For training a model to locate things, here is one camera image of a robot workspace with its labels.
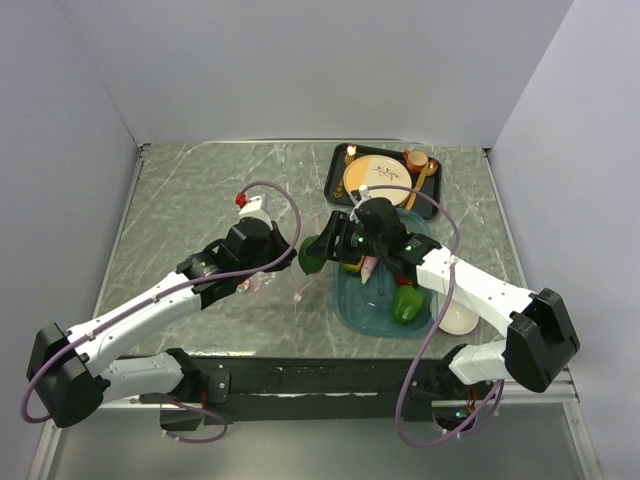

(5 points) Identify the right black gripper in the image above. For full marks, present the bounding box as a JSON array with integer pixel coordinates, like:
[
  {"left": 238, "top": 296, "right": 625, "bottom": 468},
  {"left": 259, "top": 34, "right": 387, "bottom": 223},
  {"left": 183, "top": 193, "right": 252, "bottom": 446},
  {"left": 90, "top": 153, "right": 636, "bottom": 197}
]
[{"left": 306, "top": 211, "right": 386, "bottom": 266}]

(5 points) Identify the yellow green mango toy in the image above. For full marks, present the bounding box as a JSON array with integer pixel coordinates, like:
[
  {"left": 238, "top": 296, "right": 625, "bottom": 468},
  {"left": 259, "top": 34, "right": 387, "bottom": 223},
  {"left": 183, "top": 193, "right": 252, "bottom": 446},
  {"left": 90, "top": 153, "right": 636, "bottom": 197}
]
[{"left": 343, "top": 263, "right": 362, "bottom": 274}]

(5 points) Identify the purple eggplant toy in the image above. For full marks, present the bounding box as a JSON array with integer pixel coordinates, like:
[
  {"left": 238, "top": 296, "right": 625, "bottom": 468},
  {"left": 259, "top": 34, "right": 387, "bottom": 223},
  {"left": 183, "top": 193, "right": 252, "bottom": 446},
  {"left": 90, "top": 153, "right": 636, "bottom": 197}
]
[{"left": 360, "top": 256, "right": 378, "bottom": 285}]

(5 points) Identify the green lime toy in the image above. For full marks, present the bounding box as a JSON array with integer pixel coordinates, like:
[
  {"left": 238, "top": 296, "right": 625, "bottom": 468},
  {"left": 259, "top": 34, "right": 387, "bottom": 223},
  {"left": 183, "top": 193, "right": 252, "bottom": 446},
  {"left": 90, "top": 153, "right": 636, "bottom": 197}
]
[{"left": 297, "top": 235, "right": 325, "bottom": 275}]

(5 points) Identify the watermelon slice toy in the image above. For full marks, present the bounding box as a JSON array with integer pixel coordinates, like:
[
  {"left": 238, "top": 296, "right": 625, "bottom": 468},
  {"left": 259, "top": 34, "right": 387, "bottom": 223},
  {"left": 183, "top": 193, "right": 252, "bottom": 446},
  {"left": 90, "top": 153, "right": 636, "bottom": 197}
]
[{"left": 236, "top": 279, "right": 250, "bottom": 292}]

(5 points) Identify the clear zip top bag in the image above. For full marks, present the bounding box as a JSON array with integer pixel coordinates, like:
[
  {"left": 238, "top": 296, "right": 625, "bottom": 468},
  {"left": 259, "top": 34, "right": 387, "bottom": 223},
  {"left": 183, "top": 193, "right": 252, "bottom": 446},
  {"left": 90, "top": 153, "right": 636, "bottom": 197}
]
[{"left": 234, "top": 194, "right": 324, "bottom": 304}]

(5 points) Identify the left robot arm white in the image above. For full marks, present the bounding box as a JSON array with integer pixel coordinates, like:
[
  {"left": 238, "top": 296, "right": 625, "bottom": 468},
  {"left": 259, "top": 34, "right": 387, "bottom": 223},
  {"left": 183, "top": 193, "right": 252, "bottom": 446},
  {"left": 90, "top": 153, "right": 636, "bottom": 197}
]
[{"left": 26, "top": 217, "right": 296, "bottom": 428}]

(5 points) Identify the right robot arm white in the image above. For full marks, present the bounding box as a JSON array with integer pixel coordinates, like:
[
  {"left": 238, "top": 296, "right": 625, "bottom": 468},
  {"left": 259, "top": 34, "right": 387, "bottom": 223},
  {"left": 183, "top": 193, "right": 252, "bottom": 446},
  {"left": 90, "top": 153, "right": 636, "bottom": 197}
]
[{"left": 305, "top": 198, "right": 580, "bottom": 398}]

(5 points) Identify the teal plastic food container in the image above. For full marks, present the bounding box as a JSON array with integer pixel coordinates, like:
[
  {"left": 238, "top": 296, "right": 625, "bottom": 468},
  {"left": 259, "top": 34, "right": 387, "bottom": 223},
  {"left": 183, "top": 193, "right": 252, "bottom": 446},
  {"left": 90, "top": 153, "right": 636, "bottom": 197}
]
[{"left": 332, "top": 207, "right": 439, "bottom": 340}]

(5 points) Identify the cream orange plate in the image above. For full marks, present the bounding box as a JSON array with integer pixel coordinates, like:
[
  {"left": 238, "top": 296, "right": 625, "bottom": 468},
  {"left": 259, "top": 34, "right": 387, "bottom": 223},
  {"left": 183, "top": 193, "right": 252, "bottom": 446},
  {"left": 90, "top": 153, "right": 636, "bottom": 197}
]
[{"left": 345, "top": 155, "right": 412, "bottom": 206}]

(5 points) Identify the green bell pepper toy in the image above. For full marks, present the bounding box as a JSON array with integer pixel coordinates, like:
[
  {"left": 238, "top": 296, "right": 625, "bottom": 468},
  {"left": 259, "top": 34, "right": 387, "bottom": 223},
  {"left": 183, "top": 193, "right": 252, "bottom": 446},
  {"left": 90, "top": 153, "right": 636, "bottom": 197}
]
[{"left": 391, "top": 285, "right": 425, "bottom": 325}]

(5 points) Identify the black serving tray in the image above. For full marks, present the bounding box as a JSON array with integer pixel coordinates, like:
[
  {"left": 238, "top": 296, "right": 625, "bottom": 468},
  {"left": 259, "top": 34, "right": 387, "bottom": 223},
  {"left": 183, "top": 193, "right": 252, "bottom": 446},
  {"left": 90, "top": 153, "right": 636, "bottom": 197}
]
[{"left": 324, "top": 143, "right": 441, "bottom": 220}]

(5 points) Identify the gold fork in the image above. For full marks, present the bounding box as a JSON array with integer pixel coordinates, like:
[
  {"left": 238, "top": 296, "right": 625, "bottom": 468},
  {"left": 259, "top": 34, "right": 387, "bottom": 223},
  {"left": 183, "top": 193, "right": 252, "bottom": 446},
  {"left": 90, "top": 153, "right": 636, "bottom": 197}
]
[{"left": 333, "top": 149, "right": 355, "bottom": 199}]

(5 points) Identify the orange small cup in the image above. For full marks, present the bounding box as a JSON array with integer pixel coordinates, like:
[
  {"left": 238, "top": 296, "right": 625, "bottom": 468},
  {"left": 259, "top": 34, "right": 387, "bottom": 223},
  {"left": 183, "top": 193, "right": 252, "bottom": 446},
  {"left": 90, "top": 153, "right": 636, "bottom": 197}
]
[{"left": 403, "top": 149, "right": 429, "bottom": 174}]

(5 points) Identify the gold spoon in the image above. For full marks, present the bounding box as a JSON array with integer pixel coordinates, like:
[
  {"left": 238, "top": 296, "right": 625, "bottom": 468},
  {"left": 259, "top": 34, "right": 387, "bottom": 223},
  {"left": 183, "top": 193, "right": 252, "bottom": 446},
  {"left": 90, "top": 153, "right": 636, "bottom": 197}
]
[{"left": 404, "top": 159, "right": 439, "bottom": 210}]

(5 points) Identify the white bowl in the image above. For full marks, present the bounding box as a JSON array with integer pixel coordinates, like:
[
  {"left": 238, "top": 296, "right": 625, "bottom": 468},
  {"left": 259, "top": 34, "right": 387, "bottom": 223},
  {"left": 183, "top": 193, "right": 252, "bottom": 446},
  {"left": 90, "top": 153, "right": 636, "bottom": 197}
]
[{"left": 439, "top": 301, "right": 479, "bottom": 336}]

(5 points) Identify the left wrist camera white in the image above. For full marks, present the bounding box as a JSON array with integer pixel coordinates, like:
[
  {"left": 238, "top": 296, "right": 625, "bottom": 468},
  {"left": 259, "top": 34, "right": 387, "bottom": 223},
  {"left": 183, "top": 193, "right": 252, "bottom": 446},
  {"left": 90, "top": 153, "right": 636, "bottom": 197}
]
[{"left": 236, "top": 193, "right": 271, "bottom": 225}]

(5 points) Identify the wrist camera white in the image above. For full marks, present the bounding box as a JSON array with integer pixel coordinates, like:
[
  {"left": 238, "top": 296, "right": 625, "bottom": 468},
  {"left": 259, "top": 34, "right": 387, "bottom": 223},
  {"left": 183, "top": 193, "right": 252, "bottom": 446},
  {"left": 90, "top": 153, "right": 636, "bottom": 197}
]
[
  {"left": 236, "top": 193, "right": 271, "bottom": 225},
  {"left": 349, "top": 184, "right": 371, "bottom": 223}
]

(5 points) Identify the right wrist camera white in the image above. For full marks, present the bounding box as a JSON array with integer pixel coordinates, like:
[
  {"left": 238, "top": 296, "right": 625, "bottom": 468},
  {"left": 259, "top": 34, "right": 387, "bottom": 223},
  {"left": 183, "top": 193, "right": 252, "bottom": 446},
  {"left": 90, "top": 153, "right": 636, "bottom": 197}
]
[{"left": 349, "top": 184, "right": 371, "bottom": 223}]

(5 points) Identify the black base frame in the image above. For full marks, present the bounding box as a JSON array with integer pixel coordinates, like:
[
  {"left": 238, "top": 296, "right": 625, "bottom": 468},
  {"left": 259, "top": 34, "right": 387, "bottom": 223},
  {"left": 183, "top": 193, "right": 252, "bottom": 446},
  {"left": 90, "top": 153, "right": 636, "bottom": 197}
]
[{"left": 139, "top": 349, "right": 481, "bottom": 426}]

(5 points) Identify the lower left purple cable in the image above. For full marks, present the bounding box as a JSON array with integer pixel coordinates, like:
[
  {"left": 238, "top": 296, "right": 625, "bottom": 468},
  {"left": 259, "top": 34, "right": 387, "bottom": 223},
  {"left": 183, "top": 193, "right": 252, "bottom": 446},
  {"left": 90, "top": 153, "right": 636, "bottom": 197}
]
[{"left": 159, "top": 394, "right": 231, "bottom": 445}]

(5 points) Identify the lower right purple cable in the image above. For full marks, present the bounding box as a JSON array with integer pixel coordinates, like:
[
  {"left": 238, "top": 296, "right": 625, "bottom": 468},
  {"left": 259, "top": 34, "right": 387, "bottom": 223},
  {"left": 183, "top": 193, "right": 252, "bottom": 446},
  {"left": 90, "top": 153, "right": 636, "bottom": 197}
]
[{"left": 434, "top": 379, "right": 505, "bottom": 441}]

